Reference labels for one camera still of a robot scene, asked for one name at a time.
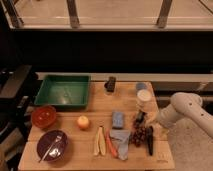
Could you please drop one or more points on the bunch of dark grapes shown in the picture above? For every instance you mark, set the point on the bunch of dark grapes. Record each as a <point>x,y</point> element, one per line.
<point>139,131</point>

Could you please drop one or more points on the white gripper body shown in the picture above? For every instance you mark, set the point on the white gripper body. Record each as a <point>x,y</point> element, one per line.
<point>166,117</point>

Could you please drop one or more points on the small black box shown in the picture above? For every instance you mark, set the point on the small black box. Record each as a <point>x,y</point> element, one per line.
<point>110,84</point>

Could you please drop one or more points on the green plastic tray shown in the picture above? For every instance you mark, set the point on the green plastic tray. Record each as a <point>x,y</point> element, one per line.
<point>64,91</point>

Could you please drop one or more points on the orange carrot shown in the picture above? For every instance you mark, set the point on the orange carrot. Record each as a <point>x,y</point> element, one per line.
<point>111,147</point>

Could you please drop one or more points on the white paper cup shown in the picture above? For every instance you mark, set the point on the white paper cup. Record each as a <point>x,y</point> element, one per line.
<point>143,99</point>

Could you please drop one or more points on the yellow apple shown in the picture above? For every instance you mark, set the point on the yellow apple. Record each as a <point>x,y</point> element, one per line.
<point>83,122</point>

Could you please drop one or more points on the red bowl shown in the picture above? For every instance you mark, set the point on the red bowl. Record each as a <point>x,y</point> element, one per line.
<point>44,116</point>

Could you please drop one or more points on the grey cloth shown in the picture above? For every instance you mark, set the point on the grey cloth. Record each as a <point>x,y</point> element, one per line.
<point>121,138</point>

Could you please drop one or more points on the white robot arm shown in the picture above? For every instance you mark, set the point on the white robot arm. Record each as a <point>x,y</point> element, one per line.
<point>182,105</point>

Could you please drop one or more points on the dark purple bowl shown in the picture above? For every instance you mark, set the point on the dark purple bowl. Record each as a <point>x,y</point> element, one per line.
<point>57,150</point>

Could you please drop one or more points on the blue sponge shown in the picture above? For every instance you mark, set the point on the blue sponge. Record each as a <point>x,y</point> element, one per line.
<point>117,120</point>

